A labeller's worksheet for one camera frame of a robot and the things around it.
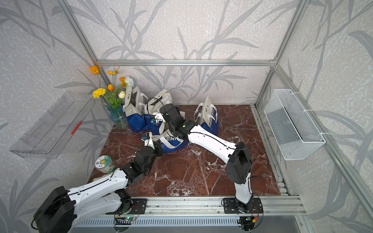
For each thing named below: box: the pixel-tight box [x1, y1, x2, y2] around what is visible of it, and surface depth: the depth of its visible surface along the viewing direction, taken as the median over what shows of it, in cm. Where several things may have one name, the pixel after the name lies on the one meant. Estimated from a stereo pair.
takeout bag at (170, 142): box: [151, 121, 189, 154], surface depth 82 cm
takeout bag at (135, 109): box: [122, 85, 150, 133], surface depth 94 cm
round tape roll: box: [94, 154, 117, 174], surface depth 83 cm
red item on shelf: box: [69, 120, 84, 136], surface depth 69 cm
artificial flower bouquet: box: [89, 66, 135, 109], surface depth 93 cm
